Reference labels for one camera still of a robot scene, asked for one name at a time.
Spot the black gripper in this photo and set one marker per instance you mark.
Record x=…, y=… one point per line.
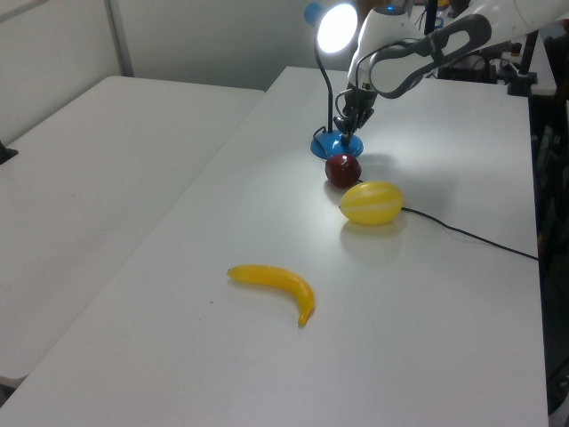
x=355, y=107

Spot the blue gooseneck desk lamp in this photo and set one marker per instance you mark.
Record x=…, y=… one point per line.
x=324, y=144

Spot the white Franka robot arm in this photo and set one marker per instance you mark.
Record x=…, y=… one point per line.
x=387, y=26

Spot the dark red toy apple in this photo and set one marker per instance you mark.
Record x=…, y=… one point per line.
x=342, y=171

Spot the yellow striped toy melon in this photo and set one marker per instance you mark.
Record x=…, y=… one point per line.
x=371, y=202

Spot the black equipment in background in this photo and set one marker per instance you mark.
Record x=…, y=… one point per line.
x=467, y=66

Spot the thin black vertical pole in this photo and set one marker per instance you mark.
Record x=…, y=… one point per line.
x=430, y=15

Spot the yellow toy banana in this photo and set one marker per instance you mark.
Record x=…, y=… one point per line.
x=284, y=282

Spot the black camera stand with clamp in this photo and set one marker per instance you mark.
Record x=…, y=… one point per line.
x=524, y=80

